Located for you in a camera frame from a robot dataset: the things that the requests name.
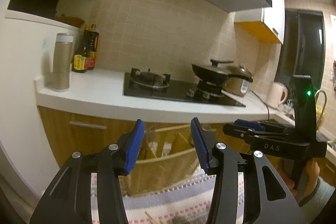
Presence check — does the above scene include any grey sleeve right forearm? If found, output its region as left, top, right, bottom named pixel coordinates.
left=299, top=177, right=335, bottom=223

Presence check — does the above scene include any person's right hand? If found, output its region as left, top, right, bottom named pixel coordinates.
left=276, top=159, right=320, bottom=203

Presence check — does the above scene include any white electric kettle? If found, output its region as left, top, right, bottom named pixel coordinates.
left=266, top=82, right=288, bottom=109

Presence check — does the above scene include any gold rice cooker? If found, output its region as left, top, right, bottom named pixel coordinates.
left=222, top=65, right=253, bottom=97

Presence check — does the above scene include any chrome sink faucet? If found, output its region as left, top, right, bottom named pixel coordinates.
left=314, top=89, right=327, bottom=129

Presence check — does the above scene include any black wok with lid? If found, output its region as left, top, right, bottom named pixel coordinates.
left=192, top=59, right=253, bottom=85

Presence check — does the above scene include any striped woven table cloth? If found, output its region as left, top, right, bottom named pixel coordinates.
left=89, top=168, right=246, bottom=224

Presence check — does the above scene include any dark window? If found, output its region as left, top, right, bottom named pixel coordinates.
left=274, top=9, right=326, bottom=92

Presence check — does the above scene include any yellow plastic utensil basket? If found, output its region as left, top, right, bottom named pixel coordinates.
left=122, top=124, right=199, bottom=196

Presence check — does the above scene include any white yellow upper cabinet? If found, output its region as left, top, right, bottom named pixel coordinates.
left=234, top=0, right=285, bottom=44

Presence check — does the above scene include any black gas stove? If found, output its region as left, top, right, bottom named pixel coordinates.
left=123, top=68, right=245, bottom=107

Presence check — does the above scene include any front soy sauce bottle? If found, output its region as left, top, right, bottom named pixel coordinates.
left=72, top=24, right=91, bottom=73

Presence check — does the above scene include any soy sauce bottle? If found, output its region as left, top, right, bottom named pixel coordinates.
left=72, top=24, right=91, bottom=73
left=87, top=24, right=100, bottom=71

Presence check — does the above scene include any gold thermos bottle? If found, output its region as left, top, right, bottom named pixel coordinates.
left=52, top=33, right=74, bottom=92

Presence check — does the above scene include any rear soy sauce bottle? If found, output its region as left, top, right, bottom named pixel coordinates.
left=87, top=24, right=100, bottom=71

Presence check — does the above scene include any brown box on shelf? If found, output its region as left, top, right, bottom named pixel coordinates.
left=55, top=14, right=85, bottom=28

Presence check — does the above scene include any black power cable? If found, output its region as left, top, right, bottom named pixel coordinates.
left=249, top=91, right=271, bottom=122

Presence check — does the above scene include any silver cabinet handle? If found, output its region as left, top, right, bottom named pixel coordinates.
left=70, top=121, right=107, bottom=130

